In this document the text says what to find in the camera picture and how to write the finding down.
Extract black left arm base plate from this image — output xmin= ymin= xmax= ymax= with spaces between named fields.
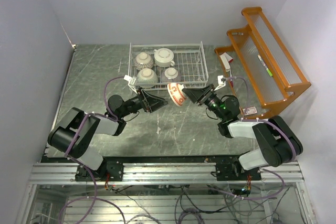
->
xmin=75 ymin=160 xmax=124 ymax=182

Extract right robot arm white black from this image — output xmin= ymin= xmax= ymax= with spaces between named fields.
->
xmin=182 ymin=85 xmax=303 ymax=180

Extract cream two-handled soup bowl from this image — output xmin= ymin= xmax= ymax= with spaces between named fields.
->
xmin=154 ymin=48 xmax=175 ymax=68

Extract loose cables under table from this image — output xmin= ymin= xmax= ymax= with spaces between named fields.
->
xmin=57 ymin=182 xmax=297 ymax=224

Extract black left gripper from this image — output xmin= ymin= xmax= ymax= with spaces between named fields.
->
xmin=119 ymin=87 xmax=168 ymax=118

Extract aluminium mounting rail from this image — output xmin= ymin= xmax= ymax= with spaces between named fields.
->
xmin=28 ymin=162 xmax=304 ymax=185

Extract orange wooden shelf rack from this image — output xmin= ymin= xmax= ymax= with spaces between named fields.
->
xmin=214 ymin=7 xmax=311 ymax=119

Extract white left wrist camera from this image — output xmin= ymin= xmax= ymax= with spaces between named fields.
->
xmin=123 ymin=75 xmax=137 ymax=93

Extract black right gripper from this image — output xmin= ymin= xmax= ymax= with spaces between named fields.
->
xmin=183 ymin=84 xmax=226 ymax=120

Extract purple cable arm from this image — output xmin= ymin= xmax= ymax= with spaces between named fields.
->
xmin=223 ymin=76 xmax=297 ymax=200
xmin=57 ymin=76 xmax=127 ymax=224

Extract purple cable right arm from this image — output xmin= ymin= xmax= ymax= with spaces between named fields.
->
xmin=223 ymin=76 xmax=297 ymax=200

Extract marker pen on shelf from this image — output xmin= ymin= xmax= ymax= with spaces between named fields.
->
xmin=258 ymin=55 xmax=273 ymax=77

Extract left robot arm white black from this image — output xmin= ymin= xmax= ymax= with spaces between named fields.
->
xmin=48 ymin=88 xmax=168 ymax=180

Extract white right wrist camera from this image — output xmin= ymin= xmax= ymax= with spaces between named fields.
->
xmin=214 ymin=75 xmax=226 ymax=91

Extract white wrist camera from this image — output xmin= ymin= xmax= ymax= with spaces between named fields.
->
xmin=123 ymin=75 xmax=137 ymax=93
xmin=214 ymin=75 xmax=226 ymax=91

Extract white red eraser block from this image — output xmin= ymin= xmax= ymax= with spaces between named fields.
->
xmin=219 ymin=52 xmax=233 ymax=72

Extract grey striped bowl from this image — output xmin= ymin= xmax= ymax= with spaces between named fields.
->
xmin=161 ymin=67 xmax=182 ymax=83

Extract pale green bowl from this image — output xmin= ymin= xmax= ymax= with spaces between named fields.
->
xmin=136 ymin=68 xmax=158 ymax=88

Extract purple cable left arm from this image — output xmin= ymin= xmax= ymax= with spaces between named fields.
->
xmin=57 ymin=76 xmax=127 ymax=224

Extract brown patterned bowl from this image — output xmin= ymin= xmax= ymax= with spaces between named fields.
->
xmin=134 ymin=52 xmax=154 ymax=70

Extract white bowl red pattern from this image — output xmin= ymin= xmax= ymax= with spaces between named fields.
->
xmin=167 ymin=82 xmax=187 ymax=106

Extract white wire dish rack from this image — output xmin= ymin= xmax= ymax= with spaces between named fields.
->
xmin=128 ymin=42 xmax=208 ymax=88

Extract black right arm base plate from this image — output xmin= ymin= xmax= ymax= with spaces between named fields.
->
xmin=211 ymin=162 xmax=261 ymax=181

